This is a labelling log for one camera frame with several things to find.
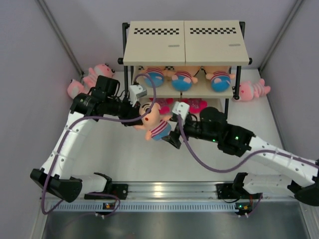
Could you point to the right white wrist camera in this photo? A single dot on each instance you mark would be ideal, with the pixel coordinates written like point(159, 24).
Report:
point(181, 109)

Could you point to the boy doll black hair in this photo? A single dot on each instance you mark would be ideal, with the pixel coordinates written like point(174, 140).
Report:
point(219, 77)

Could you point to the pink frog plush upper left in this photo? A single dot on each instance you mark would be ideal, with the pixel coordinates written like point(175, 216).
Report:
point(99, 70)

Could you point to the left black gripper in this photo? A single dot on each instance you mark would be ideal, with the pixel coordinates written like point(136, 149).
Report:
point(131, 111)

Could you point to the beige three-tier shelf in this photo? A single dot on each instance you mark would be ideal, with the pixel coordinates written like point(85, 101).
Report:
point(185, 43)

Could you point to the pink frog plush right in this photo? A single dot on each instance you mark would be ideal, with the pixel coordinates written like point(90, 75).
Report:
point(249, 91)

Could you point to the pink frog plush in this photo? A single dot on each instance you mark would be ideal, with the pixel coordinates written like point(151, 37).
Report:
point(99, 70)
point(249, 91)
point(75, 88)

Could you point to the pink frog plush far left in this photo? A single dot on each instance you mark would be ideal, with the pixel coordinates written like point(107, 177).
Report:
point(75, 88)

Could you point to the boy doll blue pants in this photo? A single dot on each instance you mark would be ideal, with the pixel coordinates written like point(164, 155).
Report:
point(183, 77)
point(156, 73)

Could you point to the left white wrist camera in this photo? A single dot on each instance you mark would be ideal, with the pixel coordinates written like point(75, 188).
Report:
point(136, 92)

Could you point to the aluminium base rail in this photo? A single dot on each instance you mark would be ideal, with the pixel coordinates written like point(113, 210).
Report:
point(174, 190)

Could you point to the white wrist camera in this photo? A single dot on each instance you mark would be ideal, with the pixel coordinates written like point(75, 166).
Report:
point(136, 92)
point(181, 109)

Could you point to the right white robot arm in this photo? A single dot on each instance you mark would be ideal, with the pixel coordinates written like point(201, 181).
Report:
point(297, 177)

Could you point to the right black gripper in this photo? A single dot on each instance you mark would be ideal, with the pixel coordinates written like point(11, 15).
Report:
point(174, 138)

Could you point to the grey slotted cable duct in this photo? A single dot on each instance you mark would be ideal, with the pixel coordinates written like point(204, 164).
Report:
point(127, 206)

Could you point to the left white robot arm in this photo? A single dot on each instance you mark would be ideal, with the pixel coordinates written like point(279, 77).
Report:
point(55, 175)

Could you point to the magenta plush shelf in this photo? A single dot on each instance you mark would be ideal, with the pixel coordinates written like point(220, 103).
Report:
point(196, 105)
point(163, 105)

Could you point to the boy doll bald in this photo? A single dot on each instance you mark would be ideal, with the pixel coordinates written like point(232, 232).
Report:
point(155, 125)

